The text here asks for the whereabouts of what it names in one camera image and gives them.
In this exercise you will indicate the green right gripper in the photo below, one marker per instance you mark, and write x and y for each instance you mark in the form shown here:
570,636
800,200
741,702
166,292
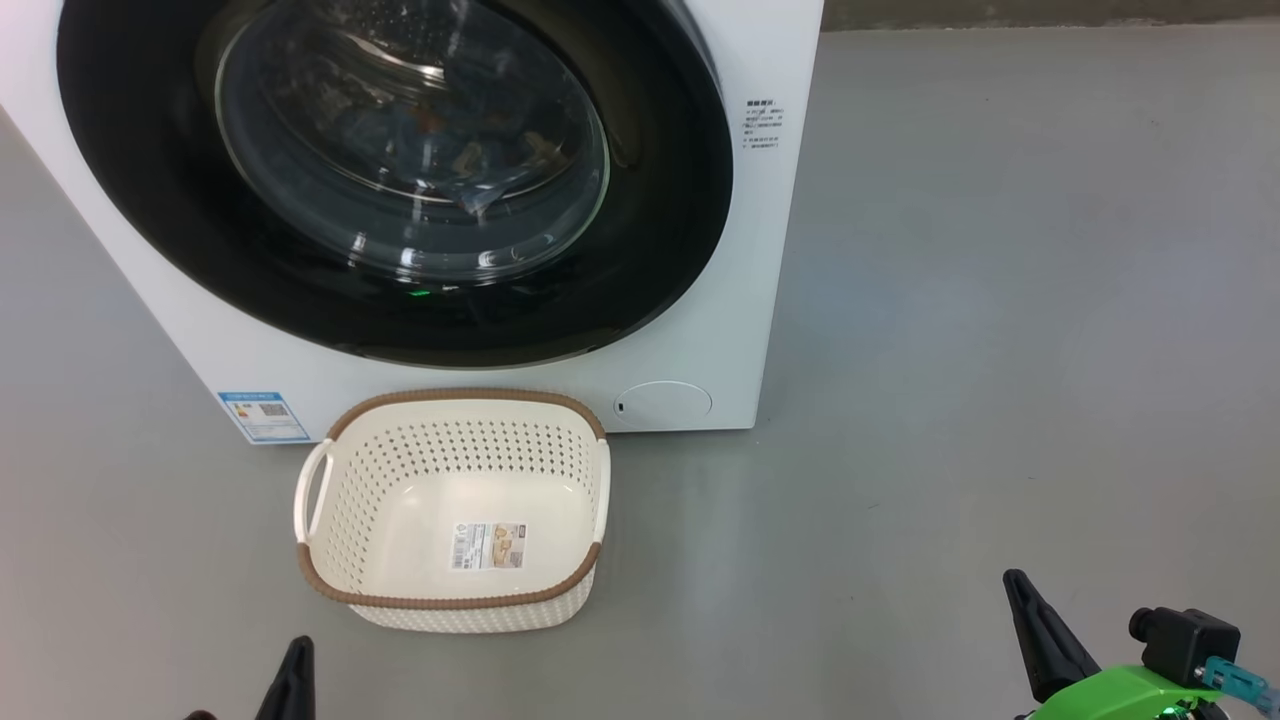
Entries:
1120,695

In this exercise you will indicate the white washing machine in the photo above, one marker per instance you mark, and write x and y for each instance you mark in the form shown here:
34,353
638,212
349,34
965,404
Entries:
760,250

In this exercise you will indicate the dark grey washing machine door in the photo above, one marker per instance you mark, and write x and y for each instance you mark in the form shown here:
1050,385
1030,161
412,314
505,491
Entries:
150,180

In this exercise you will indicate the blue clothing with orange print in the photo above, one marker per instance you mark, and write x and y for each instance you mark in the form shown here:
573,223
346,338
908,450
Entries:
440,150

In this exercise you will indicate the cream laundry basket brown rim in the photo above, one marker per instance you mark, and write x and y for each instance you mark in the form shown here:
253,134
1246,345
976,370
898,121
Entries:
450,500

